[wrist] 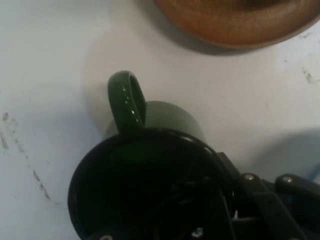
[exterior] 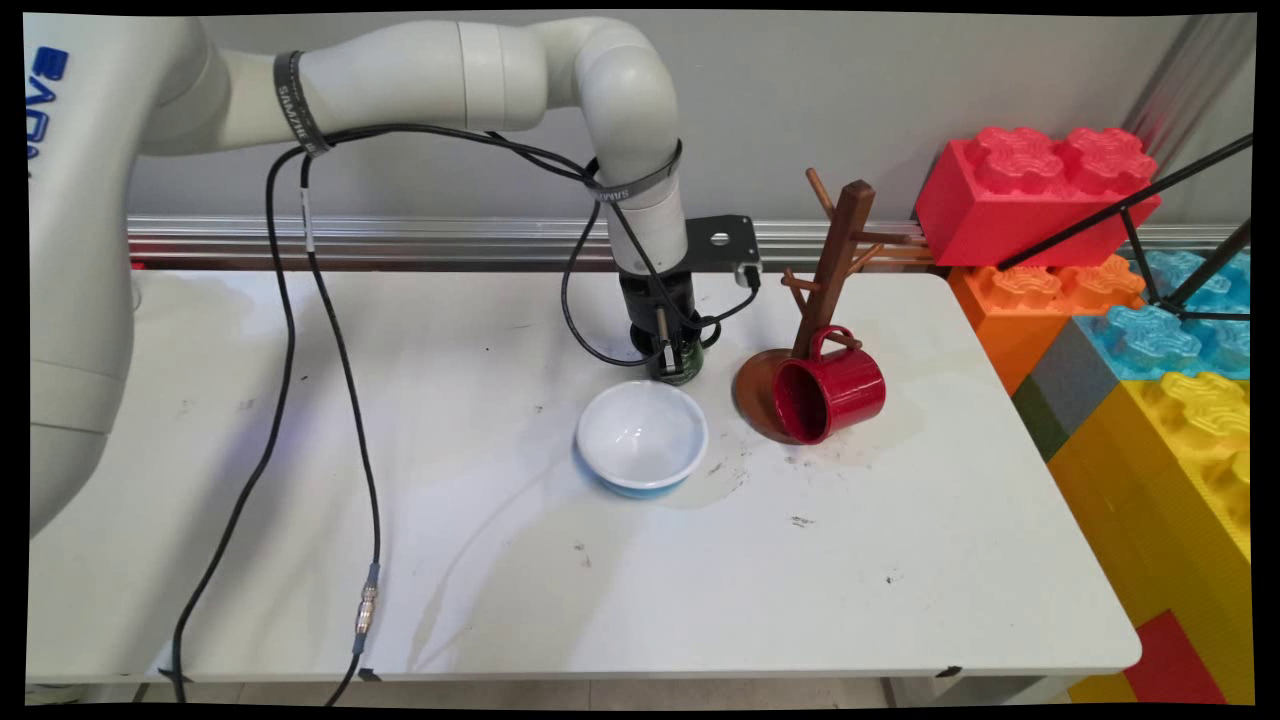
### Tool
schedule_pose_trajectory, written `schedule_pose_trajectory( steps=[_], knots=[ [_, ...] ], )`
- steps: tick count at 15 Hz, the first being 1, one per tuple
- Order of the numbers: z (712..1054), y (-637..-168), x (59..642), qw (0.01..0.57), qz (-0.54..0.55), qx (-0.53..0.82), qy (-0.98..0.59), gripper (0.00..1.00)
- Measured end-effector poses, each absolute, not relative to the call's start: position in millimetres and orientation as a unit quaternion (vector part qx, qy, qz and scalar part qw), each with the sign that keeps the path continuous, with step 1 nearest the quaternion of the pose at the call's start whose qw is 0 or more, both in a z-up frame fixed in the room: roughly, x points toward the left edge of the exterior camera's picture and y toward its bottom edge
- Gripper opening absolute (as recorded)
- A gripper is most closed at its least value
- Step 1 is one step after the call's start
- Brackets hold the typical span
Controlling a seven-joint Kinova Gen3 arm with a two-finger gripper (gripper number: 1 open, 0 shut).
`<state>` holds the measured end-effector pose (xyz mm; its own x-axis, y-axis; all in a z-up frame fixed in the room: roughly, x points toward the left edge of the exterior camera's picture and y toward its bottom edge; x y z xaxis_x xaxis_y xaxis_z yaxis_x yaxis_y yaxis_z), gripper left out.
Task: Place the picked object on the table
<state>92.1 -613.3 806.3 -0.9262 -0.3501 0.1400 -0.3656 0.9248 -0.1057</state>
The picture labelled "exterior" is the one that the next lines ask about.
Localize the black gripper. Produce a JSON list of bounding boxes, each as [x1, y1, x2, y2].
[[617, 267, 700, 380]]

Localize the green ceramic mug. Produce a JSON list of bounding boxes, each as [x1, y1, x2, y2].
[[645, 312, 724, 388]]

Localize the white and blue bowl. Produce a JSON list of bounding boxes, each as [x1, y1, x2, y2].
[[574, 379, 710, 500]]

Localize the red ceramic mug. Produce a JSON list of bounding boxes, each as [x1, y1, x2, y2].
[[771, 325, 888, 447]]

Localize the brown wooden mug tree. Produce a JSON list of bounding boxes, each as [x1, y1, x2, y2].
[[734, 167, 914, 444]]

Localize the orange studded toy block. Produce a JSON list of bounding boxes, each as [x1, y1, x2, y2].
[[947, 254, 1147, 397]]

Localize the dark green toy block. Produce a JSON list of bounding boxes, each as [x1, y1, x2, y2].
[[1011, 374, 1070, 462]]

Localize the large red studded block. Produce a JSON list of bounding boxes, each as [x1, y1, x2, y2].
[[914, 125, 1163, 270]]

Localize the light blue studded block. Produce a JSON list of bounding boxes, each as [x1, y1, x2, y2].
[[1074, 249, 1253, 382]]

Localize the large yellow studded block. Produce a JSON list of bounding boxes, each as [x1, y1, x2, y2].
[[1044, 371, 1255, 703]]

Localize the vertical aluminium profile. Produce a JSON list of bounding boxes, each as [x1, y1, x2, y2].
[[1120, 14, 1257, 173]]

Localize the small red toy block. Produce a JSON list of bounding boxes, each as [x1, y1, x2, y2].
[[1121, 609, 1230, 706]]

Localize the black camera USB cable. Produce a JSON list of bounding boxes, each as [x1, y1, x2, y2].
[[170, 124, 764, 706]]

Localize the black printed velcro strap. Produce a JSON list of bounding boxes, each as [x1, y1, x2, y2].
[[272, 49, 333, 159], [583, 138, 687, 204]]

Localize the aluminium table rail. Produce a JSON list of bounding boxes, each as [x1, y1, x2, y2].
[[127, 214, 1251, 274]]

